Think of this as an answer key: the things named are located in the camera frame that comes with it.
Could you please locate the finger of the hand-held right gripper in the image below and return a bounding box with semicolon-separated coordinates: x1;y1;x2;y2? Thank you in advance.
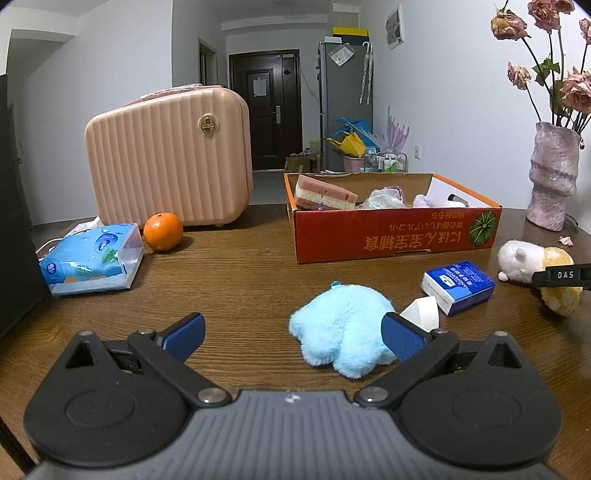
530;263;591;291

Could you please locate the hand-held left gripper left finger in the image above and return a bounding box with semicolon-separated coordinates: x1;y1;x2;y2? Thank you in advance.
46;312;232;409

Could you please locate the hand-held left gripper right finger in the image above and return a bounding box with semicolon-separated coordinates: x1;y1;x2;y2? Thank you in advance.
355;312;539;409

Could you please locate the white and yellow plush toy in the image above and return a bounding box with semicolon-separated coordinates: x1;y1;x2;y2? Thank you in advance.
496;239;583;317

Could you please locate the light blue plush toy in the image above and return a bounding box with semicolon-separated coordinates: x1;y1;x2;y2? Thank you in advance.
289;281;398;380

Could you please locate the orange cardboard box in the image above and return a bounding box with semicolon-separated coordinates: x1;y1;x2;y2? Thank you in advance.
283;172;503;265

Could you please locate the clear plastic bag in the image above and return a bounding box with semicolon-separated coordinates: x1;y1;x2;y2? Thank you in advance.
359;187;407;210

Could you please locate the pink striped sponge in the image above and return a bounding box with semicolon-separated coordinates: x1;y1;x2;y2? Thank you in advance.
294;174;358;212

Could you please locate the white paper piece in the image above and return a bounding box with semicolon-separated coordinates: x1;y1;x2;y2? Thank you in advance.
399;296;439;332

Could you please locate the blue pocket tissue pack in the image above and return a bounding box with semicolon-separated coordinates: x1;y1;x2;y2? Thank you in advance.
420;261;496;317

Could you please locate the pink ceramic vase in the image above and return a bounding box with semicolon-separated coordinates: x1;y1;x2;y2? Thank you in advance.
526;121;581;232

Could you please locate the orange fruit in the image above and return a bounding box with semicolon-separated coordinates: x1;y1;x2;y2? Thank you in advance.
143;212;184;252

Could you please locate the large blue tissue pack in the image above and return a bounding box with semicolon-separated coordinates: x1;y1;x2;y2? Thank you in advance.
39;223;144;297

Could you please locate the white crumpled wrapper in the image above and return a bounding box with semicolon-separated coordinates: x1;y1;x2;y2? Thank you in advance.
67;216;105;237

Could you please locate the pink ribbed suitcase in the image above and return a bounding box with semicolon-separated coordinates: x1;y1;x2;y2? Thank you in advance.
84;88;254;227

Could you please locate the metal cart with bottles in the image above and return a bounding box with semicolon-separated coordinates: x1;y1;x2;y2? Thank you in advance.
362;147;408;174

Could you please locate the dried pink rose bouquet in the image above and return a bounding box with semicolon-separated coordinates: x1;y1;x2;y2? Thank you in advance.
490;0;591;134

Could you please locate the brown cardboard box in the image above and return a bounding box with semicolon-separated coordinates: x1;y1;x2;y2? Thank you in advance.
285;154;320;174

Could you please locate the purple feather decoration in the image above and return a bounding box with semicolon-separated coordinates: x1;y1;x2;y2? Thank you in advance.
372;106;411;153

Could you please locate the black monitor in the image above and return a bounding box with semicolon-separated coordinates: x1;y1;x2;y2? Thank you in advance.
0;74;51;340

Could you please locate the dark wooden entrance door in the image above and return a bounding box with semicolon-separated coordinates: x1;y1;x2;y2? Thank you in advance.
228;50;303;172

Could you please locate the grey refrigerator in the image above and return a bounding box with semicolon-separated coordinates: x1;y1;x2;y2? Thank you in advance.
318;41;374;172

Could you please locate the white folded umbrella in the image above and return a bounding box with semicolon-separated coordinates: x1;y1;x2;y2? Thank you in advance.
359;41;374;104

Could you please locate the yellow and black box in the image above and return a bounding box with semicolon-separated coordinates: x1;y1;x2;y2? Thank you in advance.
332;26;370;42

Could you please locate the white cable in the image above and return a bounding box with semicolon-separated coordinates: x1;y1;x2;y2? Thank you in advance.
36;237;65;257

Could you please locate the dark side door frame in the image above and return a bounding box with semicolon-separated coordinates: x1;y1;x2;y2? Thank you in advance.
198;37;219;88

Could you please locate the white wall breaker box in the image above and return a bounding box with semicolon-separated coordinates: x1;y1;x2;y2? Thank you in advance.
385;6;406;51

